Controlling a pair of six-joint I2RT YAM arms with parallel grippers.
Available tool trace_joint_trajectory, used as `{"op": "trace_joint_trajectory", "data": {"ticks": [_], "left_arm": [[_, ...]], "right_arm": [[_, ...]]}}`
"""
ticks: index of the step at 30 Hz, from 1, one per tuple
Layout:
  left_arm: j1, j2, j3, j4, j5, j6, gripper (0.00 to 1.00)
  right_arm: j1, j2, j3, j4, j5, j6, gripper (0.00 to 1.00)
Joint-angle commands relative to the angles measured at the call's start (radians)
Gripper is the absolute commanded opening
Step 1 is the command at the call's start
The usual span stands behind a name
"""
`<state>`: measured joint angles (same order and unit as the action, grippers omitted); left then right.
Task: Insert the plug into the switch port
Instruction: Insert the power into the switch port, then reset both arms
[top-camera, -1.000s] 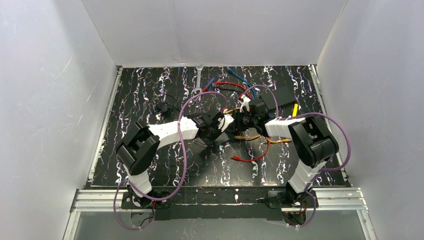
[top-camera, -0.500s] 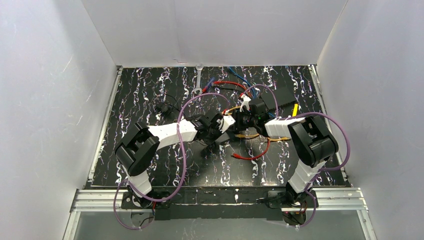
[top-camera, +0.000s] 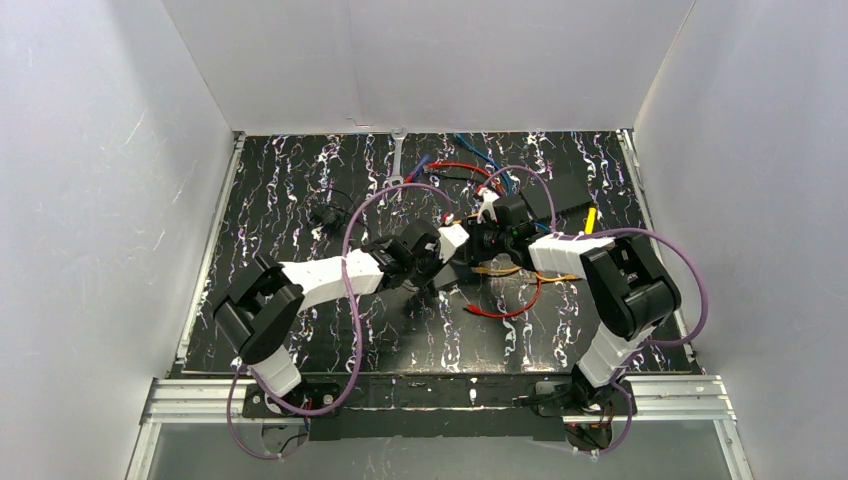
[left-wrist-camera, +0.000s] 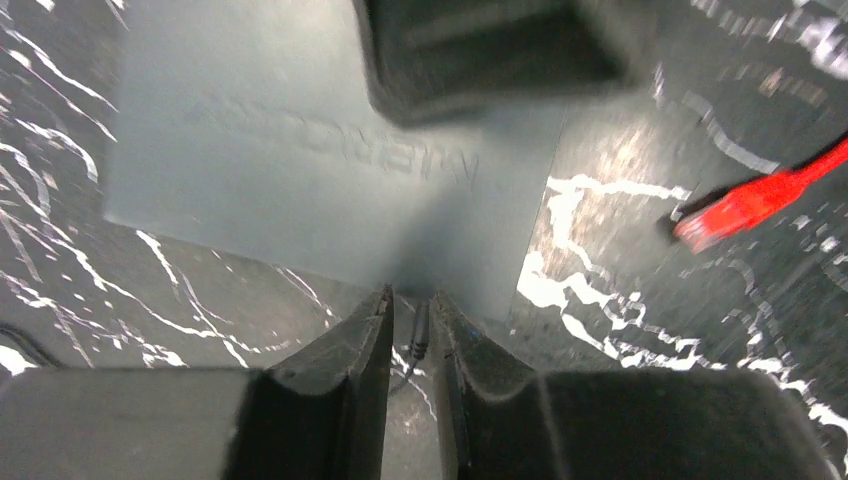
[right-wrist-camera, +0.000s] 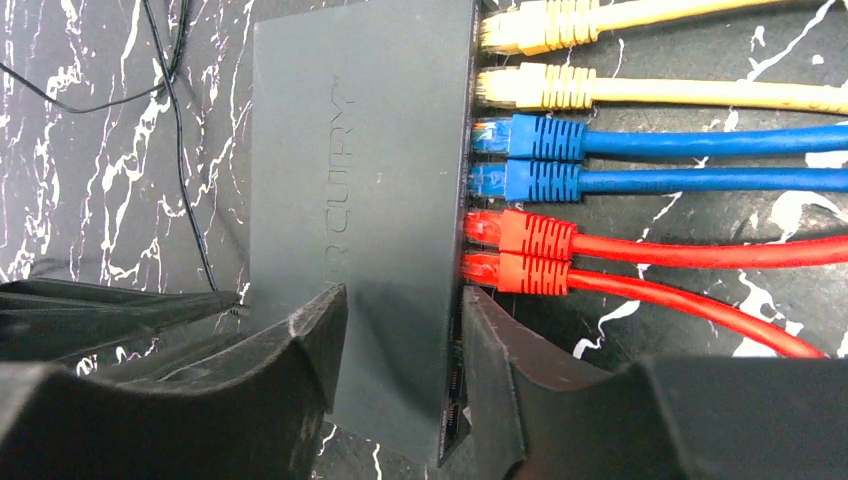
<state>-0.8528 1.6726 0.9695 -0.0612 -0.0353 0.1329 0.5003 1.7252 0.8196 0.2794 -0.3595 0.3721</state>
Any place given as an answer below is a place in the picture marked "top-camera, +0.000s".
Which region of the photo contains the blue handled screwdriver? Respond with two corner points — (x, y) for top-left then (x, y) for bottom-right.
(404, 154), (431, 183)

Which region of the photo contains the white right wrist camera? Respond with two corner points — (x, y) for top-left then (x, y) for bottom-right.
(476, 186), (500, 224)

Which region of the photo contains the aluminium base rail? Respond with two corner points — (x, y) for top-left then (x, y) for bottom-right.
(142, 373), (736, 423)

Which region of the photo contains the small black power adapter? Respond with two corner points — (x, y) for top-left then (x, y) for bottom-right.
(311, 205), (346, 231)

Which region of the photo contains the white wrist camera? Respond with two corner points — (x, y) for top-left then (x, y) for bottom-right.
(438, 224), (469, 264)
(476, 186), (500, 224)

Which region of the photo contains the silver wrench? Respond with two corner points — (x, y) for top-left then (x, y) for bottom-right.
(387, 127), (407, 186)

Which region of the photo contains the red ethernet cable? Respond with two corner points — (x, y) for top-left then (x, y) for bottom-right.
(463, 278), (545, 321)
(423, 160), (511, 197)

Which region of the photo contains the yellow ethernet cable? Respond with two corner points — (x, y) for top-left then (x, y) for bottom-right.
(470, 263), (584, 285)

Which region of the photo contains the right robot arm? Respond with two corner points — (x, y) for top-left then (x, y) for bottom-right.
(460, 192), (682, 393)

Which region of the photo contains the black network switch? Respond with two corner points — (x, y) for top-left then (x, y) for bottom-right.
(433, 262), (479, 290)
(519, 174), (594, 222)

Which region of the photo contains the thin black power cable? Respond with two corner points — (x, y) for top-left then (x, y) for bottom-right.
(311, 187), (369, 233)

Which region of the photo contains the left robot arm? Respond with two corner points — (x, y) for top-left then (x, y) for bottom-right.
(212, 220), (469, 396)

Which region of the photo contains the thick black ethernet cable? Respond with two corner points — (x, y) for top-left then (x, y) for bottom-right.
(430, 168), (488, 193)

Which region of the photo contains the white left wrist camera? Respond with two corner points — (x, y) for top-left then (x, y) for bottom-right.
(438, 224), (469, 264)

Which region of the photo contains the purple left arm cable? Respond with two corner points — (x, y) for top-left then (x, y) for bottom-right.
(225, 183), (455, 462)

